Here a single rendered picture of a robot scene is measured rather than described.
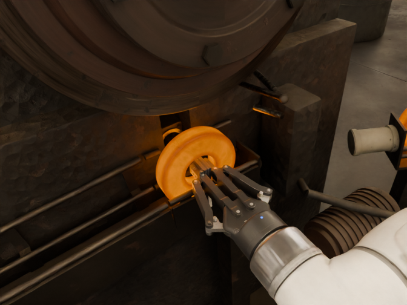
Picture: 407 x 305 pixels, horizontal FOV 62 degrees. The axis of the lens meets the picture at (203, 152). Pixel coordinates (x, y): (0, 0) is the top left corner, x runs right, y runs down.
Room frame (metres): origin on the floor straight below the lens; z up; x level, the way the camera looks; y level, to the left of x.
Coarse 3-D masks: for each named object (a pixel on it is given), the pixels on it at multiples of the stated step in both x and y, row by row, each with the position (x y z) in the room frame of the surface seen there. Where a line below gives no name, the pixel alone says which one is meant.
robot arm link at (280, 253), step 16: (272, 240) 0.27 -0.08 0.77; (288, 240) 0.27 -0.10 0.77; (304, 240) 0.27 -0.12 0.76; (256, 256) 0.27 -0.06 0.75; (272, 256) 0.26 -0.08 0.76; (288, 256) 0.25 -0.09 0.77; (304, 256) 0.25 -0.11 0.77; (256, 272) 0.25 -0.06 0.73; (272, 272) 0.24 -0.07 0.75; (288, 272) 0.23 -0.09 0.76; (272, 288) 0.23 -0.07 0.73
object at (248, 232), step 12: (240, 204) 0.36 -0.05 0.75; (264, 204) 0.36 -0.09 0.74; (228, 216) 0.34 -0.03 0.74; (252, 216) 0.32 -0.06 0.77; (264, 216) 0.32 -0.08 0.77; (276, 216) 0.32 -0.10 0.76; (228, 228) 0.32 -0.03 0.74; (240, 228) 0.31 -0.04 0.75; (252, 228) 0.30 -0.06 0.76; (264, 228) 0.30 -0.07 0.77; (276, 228) 0.30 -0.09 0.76; (240, 240) 0.30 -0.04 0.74; (252, 240) 0.29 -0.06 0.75; (252, 252) 0.28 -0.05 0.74
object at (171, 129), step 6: (168, 114) 0.60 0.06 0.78; (162, 120) 0.58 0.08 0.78; (168, 120) 0.58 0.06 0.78; (174, 120) 0.58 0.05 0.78; (162, 126) 0.56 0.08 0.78; (168, 126) 0.56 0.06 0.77; (174, 126) 0.57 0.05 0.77; (180, 126) 0.57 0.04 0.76; (162, 132) 0.55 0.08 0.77; (168, 132) 0.56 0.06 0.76; (180, 132) 0.57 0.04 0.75
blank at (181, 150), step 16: (192, 128) 0.49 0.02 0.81; (208, 128) 0.49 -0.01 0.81; (176, 144) 0.46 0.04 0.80; (192, 144) 0.46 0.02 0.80; (208, 144) 0.47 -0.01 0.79; (224, 144) 0.49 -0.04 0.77; (160, 160) 0.45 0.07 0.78; (176, 160) 0.44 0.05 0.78; (192, 160) 0.45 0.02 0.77; (224, 160) 0.48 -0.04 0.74; (160, 176) 0.44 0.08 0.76; (176, 176) 0.44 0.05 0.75; (192, 176) 0.49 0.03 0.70; (176, 192) 0.44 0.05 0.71
